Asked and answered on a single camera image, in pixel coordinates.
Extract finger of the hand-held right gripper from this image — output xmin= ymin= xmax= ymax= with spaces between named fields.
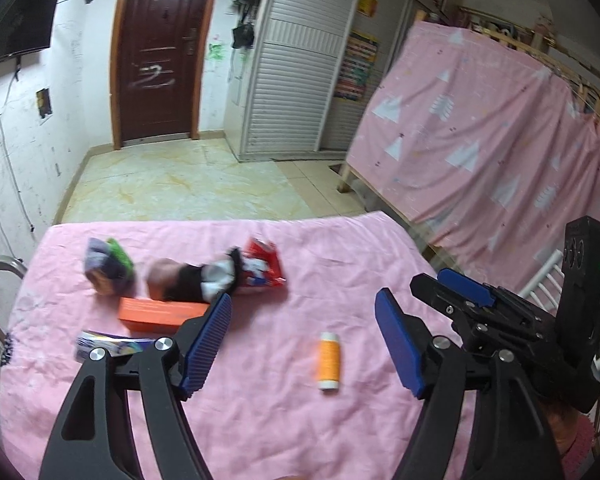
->
xmin=410 ymin=274 xmax=541 ymax=356
xmin=437 ymin=268 xmax=556 ymax=341

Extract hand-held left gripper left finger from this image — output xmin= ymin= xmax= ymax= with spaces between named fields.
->
xmin=39 ymin=291 xmax=233 ymax=480

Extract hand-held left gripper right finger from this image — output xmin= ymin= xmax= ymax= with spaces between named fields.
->
xmin=374 ymin=287 xmax=566 ymax=480

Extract orange thread spool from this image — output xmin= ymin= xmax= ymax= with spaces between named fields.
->
xmin=317 ymin=331 xmax=341 ymax=392

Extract person's right forearm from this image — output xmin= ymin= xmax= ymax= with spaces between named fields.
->
xmin=542 ymin=400 xmax=596 ymax=471

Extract white metal rack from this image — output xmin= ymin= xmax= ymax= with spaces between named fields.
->
xmin=517 ymin=250 xmax=566 ymax=306

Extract orange box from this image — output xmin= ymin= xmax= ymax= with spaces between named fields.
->
xmin=117 ymin=296 xmax=211 ymax=336

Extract toothpaste box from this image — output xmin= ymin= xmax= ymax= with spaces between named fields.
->
xmin=75 ymin=330 xmax=156 ymax=363

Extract pink bedsheet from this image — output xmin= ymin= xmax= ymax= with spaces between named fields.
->
xmin=0 ymin=211 xmax=481 ymax=480

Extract red snack packet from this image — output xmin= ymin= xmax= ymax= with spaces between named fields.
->
xmin=237 ymin=236 xmax=287 ymax=288

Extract purple rolled sock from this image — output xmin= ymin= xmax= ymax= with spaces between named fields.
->
xmin=82 ymin=237 xmax=136 ymax=297

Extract pink tree print curtain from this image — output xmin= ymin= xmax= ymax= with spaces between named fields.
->
xmin=347 ymin=22 xmax=600 ymax=311

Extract colourful chart poster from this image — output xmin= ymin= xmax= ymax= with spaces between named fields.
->
xmin=336 ymin=32 xmax=381 ymax=103

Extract white slatted wardrobe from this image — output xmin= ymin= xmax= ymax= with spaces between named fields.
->
xmin=221 ymin=0 xmax=468 ymax=161

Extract dark brown door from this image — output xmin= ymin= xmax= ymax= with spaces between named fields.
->
xmin=109 ymin=0 xmax=226 ymax=151

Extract black hanging bags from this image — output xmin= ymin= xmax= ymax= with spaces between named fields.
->
xmin=228 ymin=0 xmax=271 ymax=51

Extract metal frame chair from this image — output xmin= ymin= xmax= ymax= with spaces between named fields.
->
xmin=0 ymin=256 xmax=28 ymax=356

